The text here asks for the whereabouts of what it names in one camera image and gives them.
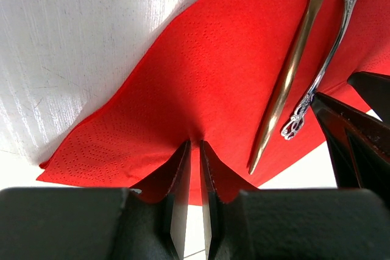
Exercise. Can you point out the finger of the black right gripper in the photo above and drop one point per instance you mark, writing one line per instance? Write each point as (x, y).
(358, 145)
(373, 88)

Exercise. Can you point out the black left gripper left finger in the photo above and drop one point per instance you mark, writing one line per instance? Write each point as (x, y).
(144, 221)

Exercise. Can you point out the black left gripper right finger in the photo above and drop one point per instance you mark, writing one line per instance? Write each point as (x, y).
(244, 222)

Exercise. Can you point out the silver ornate spoon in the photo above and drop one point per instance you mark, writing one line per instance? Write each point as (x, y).
(297, 118)

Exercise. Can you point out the copper knife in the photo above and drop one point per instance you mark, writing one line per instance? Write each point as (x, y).
(283, 85)

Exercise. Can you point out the red paper napkin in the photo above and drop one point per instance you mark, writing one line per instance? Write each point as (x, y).
(208, 76)

